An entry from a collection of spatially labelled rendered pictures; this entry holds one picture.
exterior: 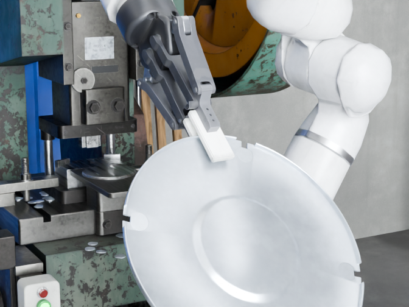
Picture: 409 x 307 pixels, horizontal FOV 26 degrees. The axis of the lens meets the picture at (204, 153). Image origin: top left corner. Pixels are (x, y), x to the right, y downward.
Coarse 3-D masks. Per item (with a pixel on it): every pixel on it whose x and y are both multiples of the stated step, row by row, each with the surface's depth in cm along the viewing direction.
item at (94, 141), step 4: (88, 136) 212; (92, 136) 212; (96, 136) 213; (80, 140) 213; (84, 140) 212; (88, 140) 212; (92, 140) 212; (96, 140) 213; (80, 144) 213; (84, 144) 212; (88, 144) 212; (92, 144) 213; (96, 144) 213; (100, 144) 215
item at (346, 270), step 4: (340, 264) 101; (344, 264) 101; (348, 264) 101; (340, 268) 101; (344, 268) 101; (348, 268) 101; (352, 268) 101; (340, 272) 100; (344, 272) 101; (348, 272) 101; (352, 272) 101; (344, 276) 100; (348, 276) 100; (352, 276) 101
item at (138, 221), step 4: (136, 212) 93; (132, 216) 92; (136, 216) 93; (140, 216) 93; (144, 216) 93; (132, 220) 92; (136, 220) 92; (140, 220) 93; (144, 220) 93; (132, 224) 92; (136, 224) 92; (140, 224) 92; (144, 224) 92; (148, 224) 93; (136, 228) 92; (140, 228) 92; (144, 228) 92
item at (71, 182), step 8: (80, 160) 218; (88, 160) 218; (96, 160) 218; (104, 160) 218; (112, 160) 218; (56, 168) 215; (64, 168) 210; (72, 168) 210; (80, 168) 210; (56, 176) 216; (64, 176) 210; (64, 184) 211; (72, 184) 210; (80, 184) 210
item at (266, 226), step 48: (192, 144) 102; (240, 144) 105; (144, 192) 95; (192, 192) 98; (240, 192) 101; (288, 192) 104; (144, 240) 91; (192, 240) 94; (240, 240) 96; (288, 240) 99; (336, 240) 103; (144, 288) 88; (192, 288) 91; (240, 288) 92; (288, 288) 96; (336, 288) 99
